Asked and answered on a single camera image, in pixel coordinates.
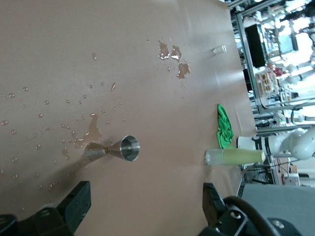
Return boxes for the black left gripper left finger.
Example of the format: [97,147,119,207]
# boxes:
[0,180,92,236]

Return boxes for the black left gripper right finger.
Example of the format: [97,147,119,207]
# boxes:
[195,182,249,236]

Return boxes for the steel double-cone jigger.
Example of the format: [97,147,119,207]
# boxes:
[84,135,141,162]

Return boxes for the clear glass beaker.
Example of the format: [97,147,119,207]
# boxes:
[212,45,227,55]

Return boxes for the glass shaker with olive sleeve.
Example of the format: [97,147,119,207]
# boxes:
[204,148,266,167]

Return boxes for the grey panel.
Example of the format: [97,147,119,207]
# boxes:
[237,183,315,236]

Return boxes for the small brown liquid puddle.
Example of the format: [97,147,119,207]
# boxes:
[71,113,103,149]

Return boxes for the green microfiber cloth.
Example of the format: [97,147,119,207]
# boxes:
[216,103,234,149]

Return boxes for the large brown liquid puddle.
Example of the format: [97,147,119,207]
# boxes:
[157,40,191,80]

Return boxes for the brown table mat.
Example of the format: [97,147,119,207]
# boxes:
[0,0,258,236]

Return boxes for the black display panel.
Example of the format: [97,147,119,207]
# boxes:
[245,24,266,68]

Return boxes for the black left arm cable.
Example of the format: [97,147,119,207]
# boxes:
[224,196,271,236]

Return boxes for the aluminium frame rail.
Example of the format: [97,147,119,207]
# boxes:
[231,12,261,114]

